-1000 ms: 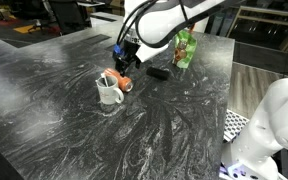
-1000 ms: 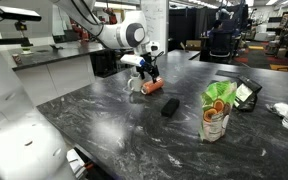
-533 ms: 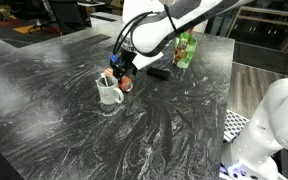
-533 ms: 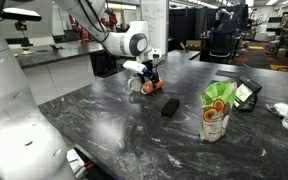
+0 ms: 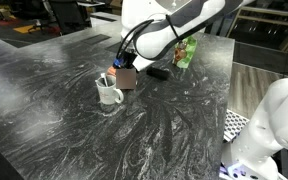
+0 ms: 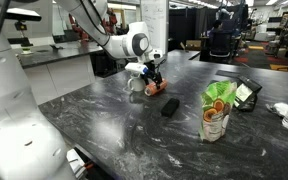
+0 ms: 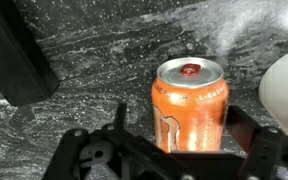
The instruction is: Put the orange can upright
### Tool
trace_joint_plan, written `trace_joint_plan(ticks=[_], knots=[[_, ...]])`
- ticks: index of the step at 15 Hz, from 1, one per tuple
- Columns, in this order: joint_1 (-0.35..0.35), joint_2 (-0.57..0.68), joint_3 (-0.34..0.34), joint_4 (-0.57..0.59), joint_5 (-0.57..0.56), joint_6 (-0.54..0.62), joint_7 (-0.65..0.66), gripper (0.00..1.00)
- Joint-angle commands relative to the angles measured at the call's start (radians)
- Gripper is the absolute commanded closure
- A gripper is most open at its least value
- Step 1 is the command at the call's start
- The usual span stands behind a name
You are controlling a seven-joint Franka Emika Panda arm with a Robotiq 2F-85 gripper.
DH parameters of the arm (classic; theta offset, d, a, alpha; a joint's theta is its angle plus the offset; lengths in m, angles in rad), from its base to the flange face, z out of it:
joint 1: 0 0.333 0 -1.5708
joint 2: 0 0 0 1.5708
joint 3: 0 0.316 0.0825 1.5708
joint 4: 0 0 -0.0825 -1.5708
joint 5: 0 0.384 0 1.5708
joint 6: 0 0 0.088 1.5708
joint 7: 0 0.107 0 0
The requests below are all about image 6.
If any white whiteboard panel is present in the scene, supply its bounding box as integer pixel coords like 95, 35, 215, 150
140, 0, 170, 54

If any seated person in background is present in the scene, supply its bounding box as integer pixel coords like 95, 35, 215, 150
204, 19, 226, 38

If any orange soda can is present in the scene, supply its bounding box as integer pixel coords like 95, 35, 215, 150
144, 78, 169, 97

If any brown cardboard box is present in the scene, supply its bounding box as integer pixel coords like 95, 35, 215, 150
184, 39, 203, 52

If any black camera on stand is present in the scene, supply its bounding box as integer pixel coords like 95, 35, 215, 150
13, 20, 34, 55

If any green coconut snack bag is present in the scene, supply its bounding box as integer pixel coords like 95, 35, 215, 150
198, 79, 238, 143

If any black rectangular block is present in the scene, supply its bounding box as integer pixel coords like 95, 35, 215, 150
160, 97, 181, 118

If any wooden shelf frame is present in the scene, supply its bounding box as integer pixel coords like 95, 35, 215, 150
269, 9, 288, 74

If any crumpled white plastic wrapper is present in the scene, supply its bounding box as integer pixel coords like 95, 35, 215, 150
265, 101, 288, 118

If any black office chair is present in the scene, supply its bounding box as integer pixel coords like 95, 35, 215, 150
207, 30, 236, 63

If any black flat mat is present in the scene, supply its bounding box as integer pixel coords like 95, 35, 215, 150
215, 69, 242, 80

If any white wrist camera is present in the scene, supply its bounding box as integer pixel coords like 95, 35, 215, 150
124, 62, 150, 76

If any white orange device under table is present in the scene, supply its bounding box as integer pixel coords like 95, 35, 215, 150
65, 148, 96, 180

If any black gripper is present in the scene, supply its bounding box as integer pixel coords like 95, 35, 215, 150
142, 59, 167, 90

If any black curtain partition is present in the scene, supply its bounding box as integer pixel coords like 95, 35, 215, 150
168, 6, 218, 52

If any white ceramic mug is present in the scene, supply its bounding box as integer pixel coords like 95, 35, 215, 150
127, 74, 147, 93

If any white cabinet with dark counter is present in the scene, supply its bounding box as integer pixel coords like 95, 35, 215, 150
13, 39, 106, 106

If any red background robot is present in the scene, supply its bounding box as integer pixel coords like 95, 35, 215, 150
68, 7, 119, 42

